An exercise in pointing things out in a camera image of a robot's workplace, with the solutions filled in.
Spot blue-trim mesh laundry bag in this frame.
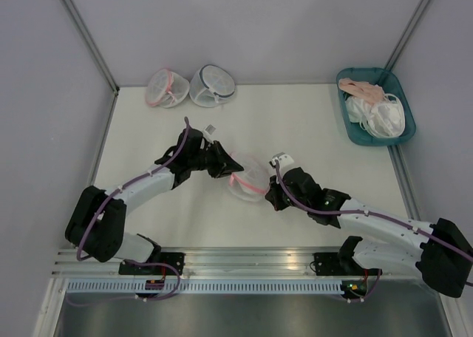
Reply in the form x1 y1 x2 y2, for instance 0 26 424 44
189 64 237 108

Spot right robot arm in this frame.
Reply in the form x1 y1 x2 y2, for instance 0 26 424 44
265 162 472 298

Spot pink-trim mesh laundry bag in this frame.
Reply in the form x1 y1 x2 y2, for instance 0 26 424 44
145 69 190 109

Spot pink-zip mesh laundry bag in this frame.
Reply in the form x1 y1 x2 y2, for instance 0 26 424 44
228 152 270 202

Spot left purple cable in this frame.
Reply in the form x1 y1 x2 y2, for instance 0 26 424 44
75 117 191 262

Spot slotted cable duct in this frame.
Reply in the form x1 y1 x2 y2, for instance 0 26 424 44
67 279 344 295

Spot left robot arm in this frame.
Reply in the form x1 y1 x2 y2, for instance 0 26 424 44
65 127 244 275

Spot aluminium frame post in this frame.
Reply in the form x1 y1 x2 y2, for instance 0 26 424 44
384 0 433 72
59 0 120 95

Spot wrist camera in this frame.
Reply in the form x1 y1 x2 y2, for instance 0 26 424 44
203 124 216 136
269 152 295 171

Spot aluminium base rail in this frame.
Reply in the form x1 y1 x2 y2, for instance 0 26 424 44
50 246 455 278

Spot white bra in basket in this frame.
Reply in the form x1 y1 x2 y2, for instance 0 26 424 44
345 94 406 139

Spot left aluminium frame post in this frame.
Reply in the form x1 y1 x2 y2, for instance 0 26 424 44
59 0 120 95

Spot right aluminium frame post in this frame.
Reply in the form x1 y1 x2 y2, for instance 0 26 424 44
384 0 433 72

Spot teal plastic basket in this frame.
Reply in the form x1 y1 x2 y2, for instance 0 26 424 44
336 67 416 146

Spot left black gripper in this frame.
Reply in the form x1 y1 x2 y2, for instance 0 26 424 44
188 140 242 178

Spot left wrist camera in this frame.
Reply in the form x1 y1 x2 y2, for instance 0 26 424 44
203 124 216 136

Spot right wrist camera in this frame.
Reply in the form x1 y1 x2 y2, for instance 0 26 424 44
269 152 295 171

